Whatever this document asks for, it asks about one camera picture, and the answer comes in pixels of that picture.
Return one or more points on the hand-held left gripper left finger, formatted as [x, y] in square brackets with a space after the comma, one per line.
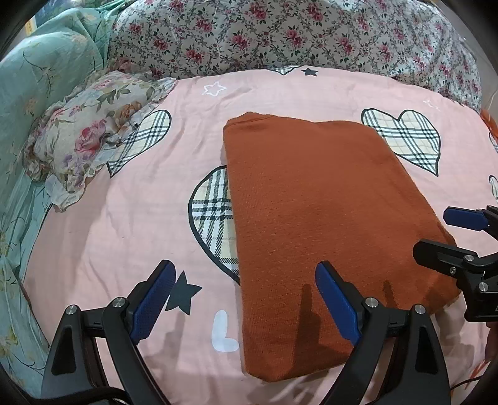
[153, 300]

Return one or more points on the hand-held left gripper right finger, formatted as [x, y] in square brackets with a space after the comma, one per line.
[338, 303]

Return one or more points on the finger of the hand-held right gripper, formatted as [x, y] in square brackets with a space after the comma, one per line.
[463, 218]
[435, 253]

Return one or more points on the orange knit sweater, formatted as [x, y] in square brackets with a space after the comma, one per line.
[311, 214]

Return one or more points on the pink heart-print bed sheet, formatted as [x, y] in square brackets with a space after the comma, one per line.
[136, 233]

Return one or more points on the floral ruffled pillow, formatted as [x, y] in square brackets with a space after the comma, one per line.
[89, 130]

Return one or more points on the teal floral blanket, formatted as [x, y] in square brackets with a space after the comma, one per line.
[31, 97]

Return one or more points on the white rose-print quilt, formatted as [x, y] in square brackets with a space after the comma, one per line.
[272, 35]

